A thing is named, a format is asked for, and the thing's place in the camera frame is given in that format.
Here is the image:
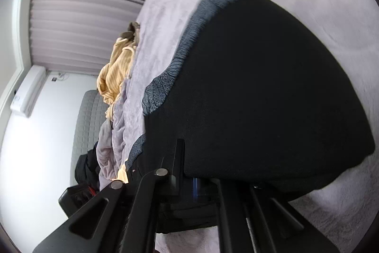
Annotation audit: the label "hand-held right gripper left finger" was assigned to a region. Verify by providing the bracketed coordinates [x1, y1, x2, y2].
[32, 139, 185, 253]

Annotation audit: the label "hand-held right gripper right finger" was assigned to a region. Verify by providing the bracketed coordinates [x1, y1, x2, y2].
[192, 177, 339, 253]

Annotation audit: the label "black pants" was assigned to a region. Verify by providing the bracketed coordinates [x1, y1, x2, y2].
[124, 0, 376, 234]

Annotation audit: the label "dark clothes pile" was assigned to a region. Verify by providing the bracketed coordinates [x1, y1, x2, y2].
[74, 142, 103, 191]

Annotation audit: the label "cream cloth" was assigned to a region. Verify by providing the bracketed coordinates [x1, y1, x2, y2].
[117, 158, 131, 184]

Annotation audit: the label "crumpled lavender blanket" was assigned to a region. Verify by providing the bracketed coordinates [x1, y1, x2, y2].
[96, 77, 134, 191]

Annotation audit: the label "grey quilted headboard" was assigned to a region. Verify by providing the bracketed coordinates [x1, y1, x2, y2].
[71, 90, 114, 166]

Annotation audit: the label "blue-grey leaf patterned cloth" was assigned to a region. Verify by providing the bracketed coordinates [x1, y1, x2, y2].
[127, 0, 261, 165]

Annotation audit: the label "white air conditioner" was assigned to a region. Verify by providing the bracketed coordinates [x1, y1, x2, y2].
[10, 66, 46, 117]

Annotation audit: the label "yellow striped garment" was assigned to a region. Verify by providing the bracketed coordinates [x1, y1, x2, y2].
[96, 37, 137, 120]

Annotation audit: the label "grey-brown cloth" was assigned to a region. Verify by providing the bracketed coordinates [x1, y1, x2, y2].
[120, 21, 140, 44]

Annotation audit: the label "pale pleated curtains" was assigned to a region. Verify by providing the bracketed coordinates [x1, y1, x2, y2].
[30, 0, 175, 77]

